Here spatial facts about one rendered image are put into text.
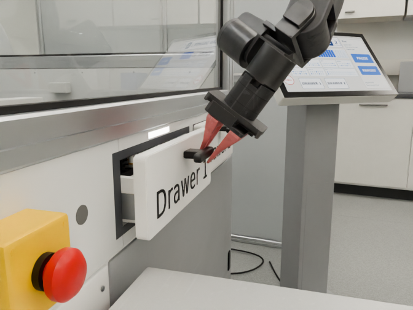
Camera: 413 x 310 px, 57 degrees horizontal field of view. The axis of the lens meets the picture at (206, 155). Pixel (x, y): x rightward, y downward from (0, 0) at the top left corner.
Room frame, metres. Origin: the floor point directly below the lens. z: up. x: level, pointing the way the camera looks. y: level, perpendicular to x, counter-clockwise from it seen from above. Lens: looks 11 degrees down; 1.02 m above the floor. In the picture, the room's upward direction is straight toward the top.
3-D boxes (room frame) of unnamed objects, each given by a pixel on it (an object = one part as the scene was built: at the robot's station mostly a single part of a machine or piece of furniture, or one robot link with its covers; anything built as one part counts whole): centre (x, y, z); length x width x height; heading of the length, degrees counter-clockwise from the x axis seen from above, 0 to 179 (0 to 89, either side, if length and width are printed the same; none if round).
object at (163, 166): (0.59, 0.04, 0.87); 0.29 x 0.02 x 0.11; 164
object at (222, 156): (0.90, -0.02, 0.87); 0.29 x 0.02 x 0.11; 164
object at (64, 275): (0.27, 0.11, 0.88); 0.04 x 0.03 x 0.04; 164
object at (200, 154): (0.58, 0.02, 0.91); 0.07 x 0.04 x 0.01; 164
